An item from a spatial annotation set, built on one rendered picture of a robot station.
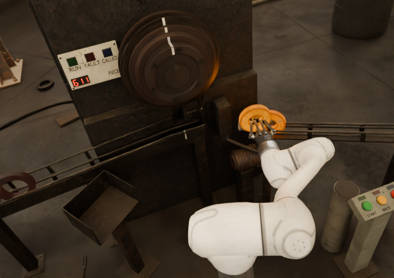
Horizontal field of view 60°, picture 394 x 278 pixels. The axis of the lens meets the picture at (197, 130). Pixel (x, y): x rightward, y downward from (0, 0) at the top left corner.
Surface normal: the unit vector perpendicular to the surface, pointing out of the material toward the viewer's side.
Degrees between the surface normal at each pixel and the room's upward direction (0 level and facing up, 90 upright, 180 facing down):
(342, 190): 0
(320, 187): 0
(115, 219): 5
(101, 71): 90
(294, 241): 61
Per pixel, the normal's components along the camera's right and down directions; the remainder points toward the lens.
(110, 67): 0.32, 0.60
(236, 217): -0.18, -0.64
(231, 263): -0.09, 0.59
